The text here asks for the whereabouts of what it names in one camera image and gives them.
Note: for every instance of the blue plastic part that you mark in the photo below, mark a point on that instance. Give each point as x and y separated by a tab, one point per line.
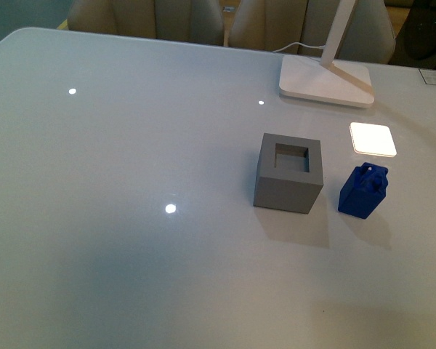
364	190

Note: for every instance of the gray square hollow base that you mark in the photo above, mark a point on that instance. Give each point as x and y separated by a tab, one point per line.
289	173

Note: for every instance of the beige chair left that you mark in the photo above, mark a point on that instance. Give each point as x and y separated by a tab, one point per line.
198	22

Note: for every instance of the beige chair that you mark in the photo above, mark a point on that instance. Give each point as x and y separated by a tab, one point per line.
198	22
271	25

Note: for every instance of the beige chair right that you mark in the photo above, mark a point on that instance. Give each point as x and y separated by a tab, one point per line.
271	25

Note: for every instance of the white desk lamp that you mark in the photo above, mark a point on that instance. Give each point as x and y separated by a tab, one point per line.
326	80

